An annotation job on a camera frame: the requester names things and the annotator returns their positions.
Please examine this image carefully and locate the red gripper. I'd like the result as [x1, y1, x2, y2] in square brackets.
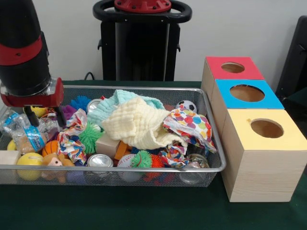
[0, 77, 67, 128]

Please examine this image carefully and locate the silver mesh bin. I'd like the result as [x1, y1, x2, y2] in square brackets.
[0, 84, 227, 187]

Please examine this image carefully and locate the wooden box with three holes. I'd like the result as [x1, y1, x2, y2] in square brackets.
[201, 56, 307, 203]

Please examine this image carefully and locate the small orange basketball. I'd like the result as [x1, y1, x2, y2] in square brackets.
[42, 140, 59, 158]

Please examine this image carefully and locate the brown monkey plush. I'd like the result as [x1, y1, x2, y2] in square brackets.
[41, 152, 75, 184]

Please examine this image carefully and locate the yellow ball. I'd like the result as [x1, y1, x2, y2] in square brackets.
[16, 152, 44, 181]

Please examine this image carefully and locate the light blue muslin cloth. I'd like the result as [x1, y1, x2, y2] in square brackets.
[86, 89, 165, 125]

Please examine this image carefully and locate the silver drink can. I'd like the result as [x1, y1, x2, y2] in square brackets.
[86, 153, 114, 177]

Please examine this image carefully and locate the cream muslin cloth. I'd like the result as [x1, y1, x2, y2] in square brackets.
[102, 97, 189, 150]

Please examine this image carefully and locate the dark green table cloth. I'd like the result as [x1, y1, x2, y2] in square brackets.
[0, 80, 307, 230]
[280, 87, 307, 120]

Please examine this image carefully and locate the small soccer ball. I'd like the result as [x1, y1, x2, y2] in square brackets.
[175, 100, 198, 114]

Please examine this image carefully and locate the polka dot paper napkin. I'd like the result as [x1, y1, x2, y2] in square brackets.
[163, 104, 217, 153]

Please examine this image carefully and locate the black panel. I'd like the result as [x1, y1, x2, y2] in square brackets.
[275, 15, 307, 96]

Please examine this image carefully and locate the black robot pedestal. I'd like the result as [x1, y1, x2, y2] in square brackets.
[93, 0, 192, 81]

